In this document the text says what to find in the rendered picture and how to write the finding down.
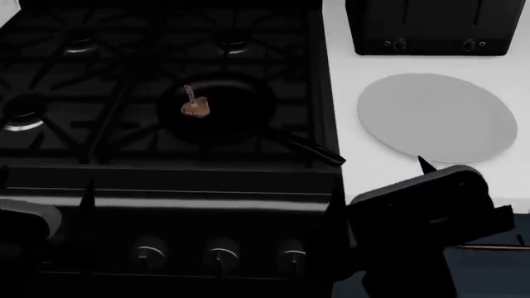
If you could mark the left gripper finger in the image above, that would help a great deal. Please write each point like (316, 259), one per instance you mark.
(87, 205)
(3, 178)

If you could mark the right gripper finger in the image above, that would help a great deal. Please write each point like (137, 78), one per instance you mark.
(337, 217)
(425, 167)

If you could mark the grey round plate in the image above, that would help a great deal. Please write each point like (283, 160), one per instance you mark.
(435, 118)

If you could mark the black stove knob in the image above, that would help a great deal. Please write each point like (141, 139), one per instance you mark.
(145, 250)
(219, 253)
(292, 252)

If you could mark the round stove burner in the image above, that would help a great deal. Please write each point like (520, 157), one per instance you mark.
(20, 115)
(80, 46)
(238, 46)

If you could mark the black gas stove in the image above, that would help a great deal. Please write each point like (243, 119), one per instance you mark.
(174, 201)

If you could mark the black frying pan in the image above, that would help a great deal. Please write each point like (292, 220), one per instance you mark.
(232, 115)

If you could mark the black cast iron grate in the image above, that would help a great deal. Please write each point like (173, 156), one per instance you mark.
(225, 63)
(99, 133)

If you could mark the black toaster knob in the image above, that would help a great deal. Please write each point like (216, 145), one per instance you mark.
(399, 44)
(469, 44)

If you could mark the brown mushroom piece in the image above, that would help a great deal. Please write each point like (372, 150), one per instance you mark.
(195, 108)

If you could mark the black toaster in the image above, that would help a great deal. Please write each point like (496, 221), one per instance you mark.
(435, 18)

